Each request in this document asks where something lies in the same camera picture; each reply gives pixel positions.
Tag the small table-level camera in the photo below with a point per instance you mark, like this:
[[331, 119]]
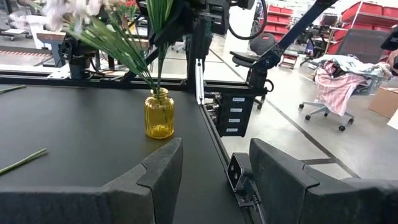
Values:
[[235, 171]]

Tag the white metal bracket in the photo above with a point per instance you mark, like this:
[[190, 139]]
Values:
[[199, 81]]

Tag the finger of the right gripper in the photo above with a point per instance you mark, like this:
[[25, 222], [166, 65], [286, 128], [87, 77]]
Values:
[[153, 36], [182, 29]]

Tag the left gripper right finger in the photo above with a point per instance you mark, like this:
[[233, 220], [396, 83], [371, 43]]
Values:
[[286, 193]]

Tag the black table mat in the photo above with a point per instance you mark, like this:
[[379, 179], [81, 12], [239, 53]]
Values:
[[77, 130]]

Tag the pale blue cloth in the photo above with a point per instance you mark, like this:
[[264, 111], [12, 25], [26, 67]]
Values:
[[351, 63]]

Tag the brown cardboard box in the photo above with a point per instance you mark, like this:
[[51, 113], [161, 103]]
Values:
[[384, 101]]

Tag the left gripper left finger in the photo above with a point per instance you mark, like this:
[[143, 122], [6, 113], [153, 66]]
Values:
[[155, 193]]

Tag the small red storage bin shelf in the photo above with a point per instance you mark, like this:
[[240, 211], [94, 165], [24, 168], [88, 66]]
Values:
[[280, 18]]

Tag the black labelled power supply box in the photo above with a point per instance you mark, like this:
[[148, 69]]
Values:
[[236, 124]]

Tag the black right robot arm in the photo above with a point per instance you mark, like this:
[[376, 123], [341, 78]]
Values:
[[77, 53]]

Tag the red artificial tulip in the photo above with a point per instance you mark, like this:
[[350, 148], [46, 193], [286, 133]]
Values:
[[25, 160], [12, 89]]

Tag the pink striped cloth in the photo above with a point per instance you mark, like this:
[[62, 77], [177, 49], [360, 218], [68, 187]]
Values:
[[337, 90]]

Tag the office chair with white base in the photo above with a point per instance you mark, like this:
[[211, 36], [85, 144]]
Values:
[[326, 109]]

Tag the yellow ribbed glass vase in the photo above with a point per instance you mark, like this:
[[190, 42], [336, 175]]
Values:
[[158, 118]]

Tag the black office chair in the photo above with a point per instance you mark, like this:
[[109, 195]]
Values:
[[264, 43]]

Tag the white artificial flower bunch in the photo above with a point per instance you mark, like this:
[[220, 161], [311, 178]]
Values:
[[118, 46]]

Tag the large red storage bin shelf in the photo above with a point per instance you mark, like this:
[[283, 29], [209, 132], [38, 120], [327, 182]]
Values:
[[370, 14]]

